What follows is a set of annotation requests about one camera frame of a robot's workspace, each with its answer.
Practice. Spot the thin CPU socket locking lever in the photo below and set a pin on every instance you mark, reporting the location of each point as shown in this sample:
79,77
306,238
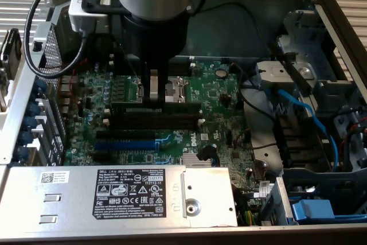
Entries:
131,65

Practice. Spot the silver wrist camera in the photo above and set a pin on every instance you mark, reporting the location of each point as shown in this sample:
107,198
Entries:
83,18

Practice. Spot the silver power supply unit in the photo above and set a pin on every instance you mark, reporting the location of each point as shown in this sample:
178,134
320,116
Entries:
71,193

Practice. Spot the green motherboard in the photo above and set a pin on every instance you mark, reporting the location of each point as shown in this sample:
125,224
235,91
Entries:
218,118

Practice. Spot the blue expansion slot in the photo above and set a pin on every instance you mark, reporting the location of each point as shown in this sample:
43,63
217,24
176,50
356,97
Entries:
126,145

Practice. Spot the blue round card clip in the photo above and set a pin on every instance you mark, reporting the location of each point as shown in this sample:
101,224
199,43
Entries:
33,109
28,123
25,137
21,151
40,87

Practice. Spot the round coin battery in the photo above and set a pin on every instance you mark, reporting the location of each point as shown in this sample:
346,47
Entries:
221,73

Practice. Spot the black ribbed plastic duct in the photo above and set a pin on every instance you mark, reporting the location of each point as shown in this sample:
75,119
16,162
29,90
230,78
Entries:
298,141

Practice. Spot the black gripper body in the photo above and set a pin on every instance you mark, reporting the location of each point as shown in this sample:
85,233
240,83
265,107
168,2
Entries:
155,41

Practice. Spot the RAM stick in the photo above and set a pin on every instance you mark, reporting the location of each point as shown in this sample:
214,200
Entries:
177,108

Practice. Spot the grey metal bracket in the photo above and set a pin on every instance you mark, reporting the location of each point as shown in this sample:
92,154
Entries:
272,73

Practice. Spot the grey metal disk bay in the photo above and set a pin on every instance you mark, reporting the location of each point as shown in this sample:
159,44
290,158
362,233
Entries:
315,41

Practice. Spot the short black expansion slot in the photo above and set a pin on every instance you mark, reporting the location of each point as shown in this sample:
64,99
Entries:
101,157

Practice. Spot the silver CPU socket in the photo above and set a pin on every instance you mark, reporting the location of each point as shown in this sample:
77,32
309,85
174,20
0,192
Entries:
176,90

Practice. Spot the long black expansion slot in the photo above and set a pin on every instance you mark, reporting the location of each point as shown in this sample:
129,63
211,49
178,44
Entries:
126,135

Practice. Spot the grey metal PC case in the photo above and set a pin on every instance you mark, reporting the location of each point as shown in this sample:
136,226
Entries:
229,27

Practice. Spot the RAM slot with white latch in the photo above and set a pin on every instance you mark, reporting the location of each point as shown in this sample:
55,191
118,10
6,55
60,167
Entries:
106,111
189,58
185,68
155,126

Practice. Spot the black computer part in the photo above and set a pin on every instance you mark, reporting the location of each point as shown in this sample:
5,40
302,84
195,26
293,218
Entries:
13,52

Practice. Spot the silver port block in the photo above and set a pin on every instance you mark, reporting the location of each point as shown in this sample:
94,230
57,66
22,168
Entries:
67,102
68,81
68,90

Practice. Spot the silver finned heatsink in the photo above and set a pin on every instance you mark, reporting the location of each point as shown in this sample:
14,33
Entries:
192,161

